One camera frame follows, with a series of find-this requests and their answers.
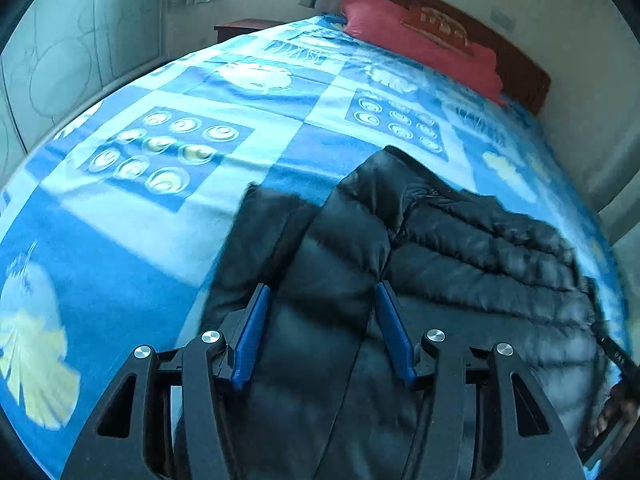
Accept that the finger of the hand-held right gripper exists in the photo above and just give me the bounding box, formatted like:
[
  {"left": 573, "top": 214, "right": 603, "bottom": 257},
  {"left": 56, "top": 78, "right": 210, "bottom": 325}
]
[
  {"left": 588, "top": 279, "right": 639, "bottom": 379},
  {"left": 580, "top": 385, "right": 640, "bottom": 471}
]

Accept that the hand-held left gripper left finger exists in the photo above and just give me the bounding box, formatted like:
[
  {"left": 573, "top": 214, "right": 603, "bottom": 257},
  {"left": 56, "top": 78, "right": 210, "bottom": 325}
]
[{"left": 60, "top": 282, "right": 273, "bottom": 480}]

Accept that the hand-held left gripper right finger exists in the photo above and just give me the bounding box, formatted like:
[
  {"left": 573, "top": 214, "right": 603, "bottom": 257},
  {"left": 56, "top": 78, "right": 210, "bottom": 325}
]
[{"left": 375, "top": 280, "right": 586, "bottom": 480}]

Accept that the black puffer jacket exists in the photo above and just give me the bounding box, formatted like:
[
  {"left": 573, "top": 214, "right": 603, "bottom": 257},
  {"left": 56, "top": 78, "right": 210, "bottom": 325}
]
[{"left": 172, "top": 145, "right": 608, "bottom": 480}]

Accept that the blue patterned blanket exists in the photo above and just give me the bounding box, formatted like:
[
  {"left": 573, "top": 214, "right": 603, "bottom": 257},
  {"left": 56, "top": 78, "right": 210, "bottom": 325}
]
[{"left": 0, "top": 10, "right": 631, "bottom": 480}]

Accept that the wooden headboard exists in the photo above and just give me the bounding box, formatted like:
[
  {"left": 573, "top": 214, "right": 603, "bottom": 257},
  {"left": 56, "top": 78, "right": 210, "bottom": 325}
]
[{"left": 387, "top": 0, "right": 551, "bottom": 116}]

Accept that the wooden nightstand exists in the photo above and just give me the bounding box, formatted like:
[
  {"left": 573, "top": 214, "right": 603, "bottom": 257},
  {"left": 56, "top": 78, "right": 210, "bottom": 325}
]
[{"left": 215, "top": 19, "right": 286, "bottom": 43}]

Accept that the red pillow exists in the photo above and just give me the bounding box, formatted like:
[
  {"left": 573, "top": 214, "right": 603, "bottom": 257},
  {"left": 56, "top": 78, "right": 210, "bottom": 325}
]
[{"left": 340, "top": 0, "right": 508, "bottom": 107}]

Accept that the brown printed cushion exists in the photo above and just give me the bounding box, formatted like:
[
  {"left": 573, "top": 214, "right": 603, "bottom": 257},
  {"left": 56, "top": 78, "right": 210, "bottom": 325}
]
[{"left": 400, "top": 4, "right": 473, "bottom": 48}]

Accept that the glass door wardrobe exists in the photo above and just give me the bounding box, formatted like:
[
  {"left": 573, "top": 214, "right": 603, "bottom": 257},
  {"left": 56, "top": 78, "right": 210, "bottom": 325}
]
[{"left": 0, "top": 0, "right": 166, "bottom": 161}]

